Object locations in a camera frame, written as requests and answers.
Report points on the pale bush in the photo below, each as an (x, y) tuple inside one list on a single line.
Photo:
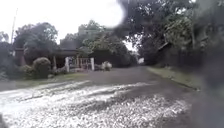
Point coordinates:
[(106, 65)]

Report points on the grey gravel road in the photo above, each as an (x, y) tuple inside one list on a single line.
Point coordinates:
[(110, 100)]

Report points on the building with white pillars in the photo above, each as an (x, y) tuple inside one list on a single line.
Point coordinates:
[(63, 53)]

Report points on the low bush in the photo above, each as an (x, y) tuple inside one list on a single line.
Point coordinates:
[(59, 70)]

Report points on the grass verge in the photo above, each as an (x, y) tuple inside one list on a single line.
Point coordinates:
[(50, 81), (176, 76)]

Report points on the row of trees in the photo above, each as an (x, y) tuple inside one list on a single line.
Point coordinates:
[(160, 20)]

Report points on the round green bush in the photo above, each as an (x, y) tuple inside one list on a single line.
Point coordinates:
[(41, 66)]

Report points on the tree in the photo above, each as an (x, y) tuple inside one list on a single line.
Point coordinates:
[(35, 35)]

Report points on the pole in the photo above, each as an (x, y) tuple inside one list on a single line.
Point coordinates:
[(13, 26)]

